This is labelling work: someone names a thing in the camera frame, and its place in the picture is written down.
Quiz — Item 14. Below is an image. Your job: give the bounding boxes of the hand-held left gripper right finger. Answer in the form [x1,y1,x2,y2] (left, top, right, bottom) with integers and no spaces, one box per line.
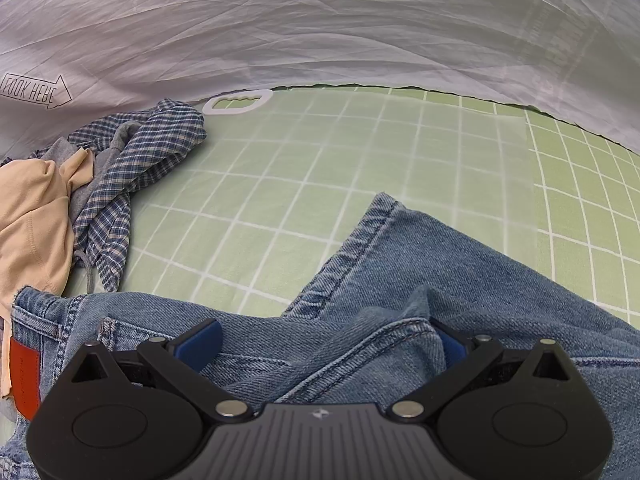
[391,316,572,418]

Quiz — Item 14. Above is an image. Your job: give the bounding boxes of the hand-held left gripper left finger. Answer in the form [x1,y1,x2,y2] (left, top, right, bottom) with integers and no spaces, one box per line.
[68,318,253,418]

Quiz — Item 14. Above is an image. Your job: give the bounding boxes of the blue denim jeans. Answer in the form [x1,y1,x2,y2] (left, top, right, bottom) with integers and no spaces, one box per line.
[0,191,640,480]

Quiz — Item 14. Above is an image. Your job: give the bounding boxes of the blue plaid shirt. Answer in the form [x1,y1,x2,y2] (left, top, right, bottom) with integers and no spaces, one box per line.
[67,99,207,293]

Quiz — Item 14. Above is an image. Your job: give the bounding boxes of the green checked bed sheet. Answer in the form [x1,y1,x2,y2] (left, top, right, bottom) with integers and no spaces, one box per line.
[0,83,640,480]

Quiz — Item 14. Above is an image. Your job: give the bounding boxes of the beige garment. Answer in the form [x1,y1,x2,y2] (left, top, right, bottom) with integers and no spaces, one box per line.
[0,148,94,402]

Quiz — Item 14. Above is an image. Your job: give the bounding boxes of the grey hooded sweatshirt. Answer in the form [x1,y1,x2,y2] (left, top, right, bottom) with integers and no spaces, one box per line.
[32,121,146,294]

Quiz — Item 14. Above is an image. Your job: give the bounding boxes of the white plastic handle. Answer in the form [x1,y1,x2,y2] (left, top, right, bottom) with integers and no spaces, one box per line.
[202,89,273,117]

